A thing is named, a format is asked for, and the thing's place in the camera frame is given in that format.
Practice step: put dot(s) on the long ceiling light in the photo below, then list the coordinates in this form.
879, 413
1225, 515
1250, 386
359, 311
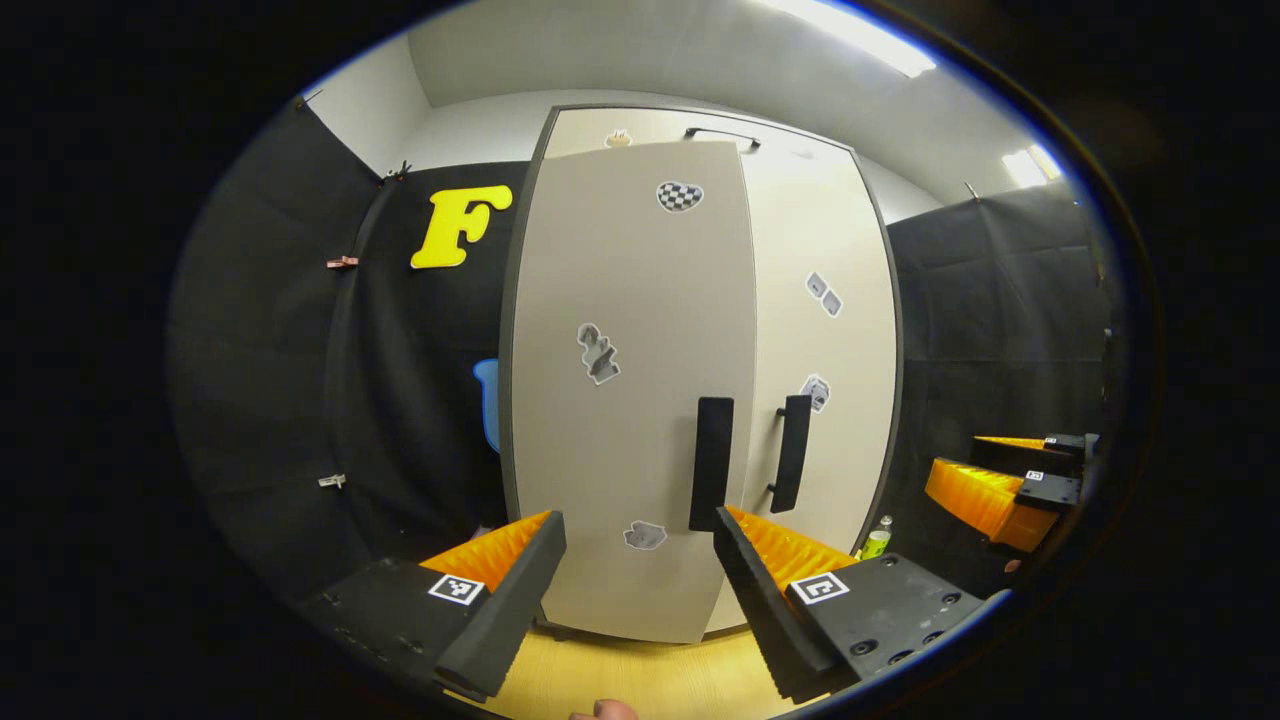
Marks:
850, 32

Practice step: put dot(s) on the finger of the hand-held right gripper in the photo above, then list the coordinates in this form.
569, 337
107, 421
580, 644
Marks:
1070, 447
1050, 490

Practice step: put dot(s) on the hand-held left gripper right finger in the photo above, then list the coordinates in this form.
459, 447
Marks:
755, 600

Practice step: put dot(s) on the small ceiling light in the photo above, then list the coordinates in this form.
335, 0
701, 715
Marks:
1030, 167

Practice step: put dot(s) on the green bottle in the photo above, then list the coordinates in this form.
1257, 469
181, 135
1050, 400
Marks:
877, 542

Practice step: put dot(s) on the black cloth clip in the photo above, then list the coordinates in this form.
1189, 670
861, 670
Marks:
398, 172

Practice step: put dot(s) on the white cabinet door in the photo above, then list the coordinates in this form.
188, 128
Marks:
620, 450
830, 400

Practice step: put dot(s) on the white shoe cabinet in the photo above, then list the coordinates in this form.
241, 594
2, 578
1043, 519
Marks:
505, 400

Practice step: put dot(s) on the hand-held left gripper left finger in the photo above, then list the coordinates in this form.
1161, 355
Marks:
520, 590

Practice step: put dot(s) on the black backdrop cloth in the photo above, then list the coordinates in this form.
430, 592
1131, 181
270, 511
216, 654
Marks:
1000, 330
260, 350
410, 380

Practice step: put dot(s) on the copper cloth clip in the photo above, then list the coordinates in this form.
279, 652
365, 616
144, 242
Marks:
342, 262

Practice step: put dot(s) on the silver cloth clip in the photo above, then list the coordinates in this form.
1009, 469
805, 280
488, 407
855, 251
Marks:
332, 481

